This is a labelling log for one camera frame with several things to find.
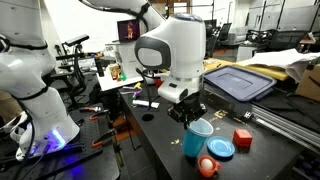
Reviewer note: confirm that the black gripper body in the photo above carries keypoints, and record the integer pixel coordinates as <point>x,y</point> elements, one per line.
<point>186,110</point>

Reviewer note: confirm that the blue cups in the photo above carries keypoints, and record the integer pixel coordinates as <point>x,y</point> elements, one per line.
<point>193,143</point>

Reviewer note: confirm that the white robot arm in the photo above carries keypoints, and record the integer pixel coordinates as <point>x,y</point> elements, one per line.
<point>180,43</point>

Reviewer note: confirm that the blue plate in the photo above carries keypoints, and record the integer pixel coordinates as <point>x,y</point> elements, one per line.
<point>221,147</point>

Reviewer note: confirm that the red can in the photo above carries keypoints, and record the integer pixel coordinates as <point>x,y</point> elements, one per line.
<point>158,82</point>

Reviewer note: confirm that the white egg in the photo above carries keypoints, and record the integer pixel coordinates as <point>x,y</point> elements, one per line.
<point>207,164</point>

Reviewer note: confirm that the red cube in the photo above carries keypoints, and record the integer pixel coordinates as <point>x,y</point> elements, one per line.
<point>242,138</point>

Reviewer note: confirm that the orange cup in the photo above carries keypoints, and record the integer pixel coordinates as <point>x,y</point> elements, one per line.
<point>205,172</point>

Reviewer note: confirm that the purple eggplant toy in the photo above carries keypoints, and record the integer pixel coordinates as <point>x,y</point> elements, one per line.
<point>135,95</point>

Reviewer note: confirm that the yellow banana toy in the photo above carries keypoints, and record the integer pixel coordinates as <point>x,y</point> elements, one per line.
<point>137,85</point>

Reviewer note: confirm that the blue bin lid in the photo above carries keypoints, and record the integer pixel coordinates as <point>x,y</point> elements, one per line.
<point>240,82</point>

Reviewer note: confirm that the silver fork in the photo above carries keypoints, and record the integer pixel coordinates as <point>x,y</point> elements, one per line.
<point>130,88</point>

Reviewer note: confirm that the yellow table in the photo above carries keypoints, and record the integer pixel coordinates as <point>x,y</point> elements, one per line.
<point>226,62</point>

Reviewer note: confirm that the green ball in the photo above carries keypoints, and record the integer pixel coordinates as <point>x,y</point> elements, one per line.
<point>122,76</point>

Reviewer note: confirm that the black office chair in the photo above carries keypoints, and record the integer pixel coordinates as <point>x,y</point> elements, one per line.
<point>210,40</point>

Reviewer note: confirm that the white box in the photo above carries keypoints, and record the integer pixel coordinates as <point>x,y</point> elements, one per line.
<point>128,63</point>

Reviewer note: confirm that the white board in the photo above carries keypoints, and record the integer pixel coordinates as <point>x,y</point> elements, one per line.
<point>115,83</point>

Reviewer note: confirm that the open laptop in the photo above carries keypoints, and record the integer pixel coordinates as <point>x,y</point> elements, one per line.
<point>128,30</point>

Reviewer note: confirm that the white paper sheets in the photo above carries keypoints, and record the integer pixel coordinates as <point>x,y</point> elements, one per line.
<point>283,59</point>

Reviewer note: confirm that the cardboard box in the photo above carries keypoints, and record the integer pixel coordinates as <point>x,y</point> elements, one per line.
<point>309,83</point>

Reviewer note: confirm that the aluminium rail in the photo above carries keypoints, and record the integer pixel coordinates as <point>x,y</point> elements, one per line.
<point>286,128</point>

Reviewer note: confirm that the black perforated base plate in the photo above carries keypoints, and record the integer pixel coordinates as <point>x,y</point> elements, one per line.
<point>83,156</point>

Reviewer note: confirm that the black camera on stand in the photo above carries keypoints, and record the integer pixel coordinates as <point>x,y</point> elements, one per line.
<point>76,40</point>

